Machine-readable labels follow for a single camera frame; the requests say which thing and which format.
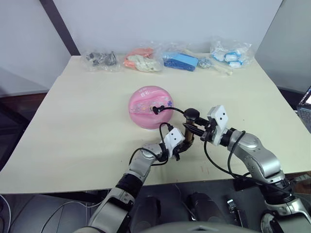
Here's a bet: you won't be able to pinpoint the bag of white blue rolls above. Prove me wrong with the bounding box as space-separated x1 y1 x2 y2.
209 39 254 69

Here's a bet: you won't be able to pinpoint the grey robot torso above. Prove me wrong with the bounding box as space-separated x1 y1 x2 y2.
137 221 245 233

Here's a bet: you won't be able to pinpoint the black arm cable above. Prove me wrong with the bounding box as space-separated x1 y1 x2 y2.
129 122 174 168
203 130 293 195

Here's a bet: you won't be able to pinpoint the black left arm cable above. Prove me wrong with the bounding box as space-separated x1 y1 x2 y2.
129 122 174 168

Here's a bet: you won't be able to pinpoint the bag of black parts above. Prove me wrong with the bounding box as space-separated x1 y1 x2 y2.
82 49 121 73

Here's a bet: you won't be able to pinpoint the grey laptop computer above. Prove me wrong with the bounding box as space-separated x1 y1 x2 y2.
296 87 311 134

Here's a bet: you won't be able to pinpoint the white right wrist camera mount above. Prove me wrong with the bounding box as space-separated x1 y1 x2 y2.
207 104 229 146

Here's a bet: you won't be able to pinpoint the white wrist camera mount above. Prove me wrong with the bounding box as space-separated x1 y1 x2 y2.
207 104 229 146
163 128 185 159

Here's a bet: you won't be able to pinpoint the black hand pump with hose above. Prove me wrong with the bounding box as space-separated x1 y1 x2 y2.
151 104 201 147

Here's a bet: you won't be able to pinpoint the white floor cable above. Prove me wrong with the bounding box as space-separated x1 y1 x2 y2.
0 193 99 233

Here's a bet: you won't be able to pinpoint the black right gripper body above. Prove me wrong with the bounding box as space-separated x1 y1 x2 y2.
200 117 218 143

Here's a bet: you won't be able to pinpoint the bag of orange white gloves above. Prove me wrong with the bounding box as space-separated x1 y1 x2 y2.
123 46 164 74

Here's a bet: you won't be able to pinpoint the small bag of silver screws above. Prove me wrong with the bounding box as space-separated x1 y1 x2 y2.
197 57 214 69

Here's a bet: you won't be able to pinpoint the small black device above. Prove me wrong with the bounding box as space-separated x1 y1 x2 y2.
226 198 239 213

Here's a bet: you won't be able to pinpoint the dark diagonal frame beam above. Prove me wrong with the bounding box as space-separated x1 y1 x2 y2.
39 0 81 57

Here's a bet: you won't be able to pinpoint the pink printed ball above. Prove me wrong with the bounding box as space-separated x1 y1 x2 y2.
128 85 175 130

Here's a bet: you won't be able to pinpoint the cream bone-shaped sticks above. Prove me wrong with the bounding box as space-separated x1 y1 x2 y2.
181 48 234 76

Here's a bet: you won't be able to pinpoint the dark rounded shape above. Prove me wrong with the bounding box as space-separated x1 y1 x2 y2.
130 195 161 233
186 191 225 223

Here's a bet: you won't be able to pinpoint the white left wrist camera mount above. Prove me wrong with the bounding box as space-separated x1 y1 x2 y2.
163 128 185 159

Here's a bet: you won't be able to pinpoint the bag of blue items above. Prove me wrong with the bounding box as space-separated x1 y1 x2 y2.
161 43 199 73

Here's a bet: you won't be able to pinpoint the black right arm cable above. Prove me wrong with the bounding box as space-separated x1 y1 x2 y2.
203 130 293 195

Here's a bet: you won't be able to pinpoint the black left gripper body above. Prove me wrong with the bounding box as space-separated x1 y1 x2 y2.
173 143 183 161

